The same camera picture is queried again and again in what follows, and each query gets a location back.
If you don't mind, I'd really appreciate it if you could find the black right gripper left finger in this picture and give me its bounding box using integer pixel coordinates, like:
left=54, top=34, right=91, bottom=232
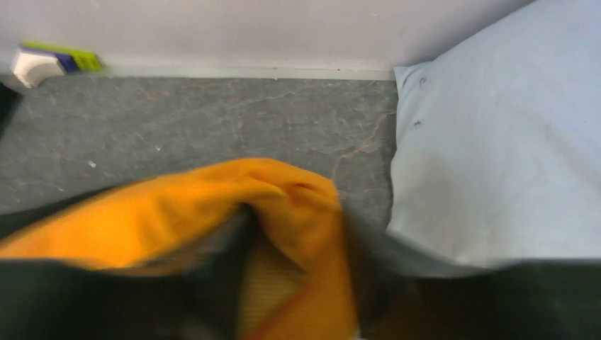
left=1, top=206, right=256, bottom=339

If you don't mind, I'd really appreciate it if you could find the orange Mickey Mouse pillowcase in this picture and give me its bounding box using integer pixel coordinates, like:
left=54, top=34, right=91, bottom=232
left=1, top=158, right=359, bottom=339

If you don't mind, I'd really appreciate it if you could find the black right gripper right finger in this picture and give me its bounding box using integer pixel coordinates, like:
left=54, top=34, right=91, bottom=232
left=344, top=215, right=600, bottom=339

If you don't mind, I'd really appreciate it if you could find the white and green block toy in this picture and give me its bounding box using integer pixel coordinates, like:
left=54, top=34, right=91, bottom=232
left=11, top=41, right=103, bottom=89

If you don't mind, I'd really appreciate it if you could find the light blue pillow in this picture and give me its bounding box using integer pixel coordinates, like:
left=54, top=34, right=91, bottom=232
left=387, top=1, right=600, bottom=267

